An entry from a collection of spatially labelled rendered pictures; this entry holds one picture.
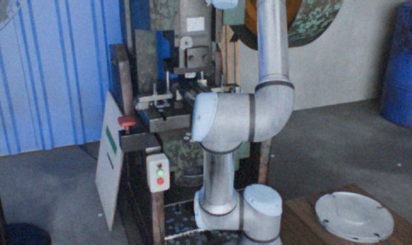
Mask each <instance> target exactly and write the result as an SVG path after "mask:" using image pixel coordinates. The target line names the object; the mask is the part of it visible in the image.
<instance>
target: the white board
mask: <svg viewBox="0 0 412 245"><path fill-rule="evenodd" d="M122 116H124V114H123V113H122V111H121V110H120V107H119V106H118V104H117V102H116V101H115V98H114V96H113V95H112V92H111V90H110V89H107V94H106V108H105V114H104V119H103V129H102V135H101V139H100V154H99V159H98V164H97V169H96V180H95V182H96V187H97V189H98V191H99V196H100V200H101V205H102V207H103V209H104V214H105V216H106V222H107V224H108V226H109V231H112V223H113V219H114V214H115V209H116V200H117V193H118V187H119V180H120V175H121V170H122V166H123V154H124V152H122V151H121V149H120V146H119V138H118V130H120V129H125V127H120V125H119V123H118V122H117V119H118V118H119V117H122Z"/></svg>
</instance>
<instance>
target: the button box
mask: <svg viewBox="0 0 412 245"><path fill-rule="evenodd" d="M79 146H80V147H82V146H81V145H79ZM82 149H84V148H83V147H82ZM85 151H86V150H85ZM86 152H88V151H86ZM88 154H89V155H90V153H89V152H88ZM90 156H91V155H90ZM91 157H94V156H93V155H92V156H91ZM94 159H95V160H96V161H98V160H97V159H96V158H95V157H94ZM158 162H161V163H162V164H163V166H162V167H161V168H162V169H163V175H162V176H157V169H158V168H157V163H158ZM146 167H147V179H148V186H149V188H150V215H148V213H147V212H146V210H145V208H144V207H143V205H142V203H141V201H140V198H139V197H138V195H137V192H136V191H135V189H134V187H133V185H132V183H131V180H129V177H128V175H127V174H126V173H125V172H124V170H123V168H122V171H123V172H124V173H125V175H126V177H127V178H128V180H129V183H130V184H131V186H132V188H133V189H134V193H135V195H136V197H137V198H138V200H139V201H140V205H141V206H142V208H143V209H144V211H145V213H146V215H147V217H148V219H150V218H151V217H152V192H154V191H164V190H167V189H168V188H169V159H168V158H167V157H166V156H165V154H156V155H151V156H149V157H147V158H146ZM160 177H161V178H163V179H164V183H163V184H162V185H158V184H157V179H158V178H160Z"/></svg>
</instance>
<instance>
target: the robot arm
mask: <svg viewBox="0 0 412 245"><path fill-rule="evenodd" d="M204 1H206V2H207V3H212V4H213V7H216V8H218V9H233V8H234V7H236V6H237V2H238V0H204ZM257 25H258V71H259V83H258V84H257V85H256V86H255V93H254V94H252V93H216V92H212V93H201V94H199V95H197V96H196V100H195V104H194V107H193V119H192V134H191V137H192V139H193V140H195V141H198V143H199V145H200V146H201V148H202V149H203V173H204V186H203V187H202V189H201V190H200V191H196V194H195V198H194V212H195V218H196V224H197V226H199V228H201V229H207V230H242V233H241V235H240V237H239V239H238V240H237V245H282V243H281V241H280V236H279V232H280V230H279V226H280V219H281V213H282V198H281V197H280V196H279V195H278V193H277V192H276V191H274V190H273V189H272V188H270V187H269V186H264V185H248V186H247V187H246V189H244V191H236V190H235V189H234V188H233V180H234V171H235V155H236V151H237V150H238V149H239V148H240V146H241V144H242V143H243V141H246V142H247V141H249V142H259V141H263V140H269V139H270V138H271V137H273V136H274V135H275V134H277V133H278V132H280V130H281V129H282V128H283V127H284V125H285V124H286V122H287V121H288V120H289V117H290V115H291V113H292V110H293V107H294V104H295V86H294V84H293V83H292V82H291V81H290V80H289V52H288V41H287V31H288V30H287V20H286V8H285V0H257Z"/></svg>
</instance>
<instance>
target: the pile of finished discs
mask: <svg viewBox="0 0 412 245"><path fill-rule="evenodd" d="M315 215H316V218H317V219H318V222H319V223H320V224H321V225H322V226H325V227H324V228H325V229H326V230H327V231H329V232H331V233H332V234H335V235H336V236H338V237H340V238H345V239H346V240H348V241H352V242H362V243H372V242H378V241H379V240H381V241H383V240H385V239H386V238H388V237H389V236H390V235H391V234H392V231H393V226H394V219H393V217H392V215H391V214H390V212H389V211H388V210H387V209H386V208H383V207H382V206H381V204H380V203H378V202H376V201H375V200H373V199H370V198H368V197H366V196H361V195H358V194H355V193H351V192H335V193H333V194H332V195H329V194H326V195H324V196H323V197H320V199H319V200H318V202H317V203H316V205H315Z"/></svg>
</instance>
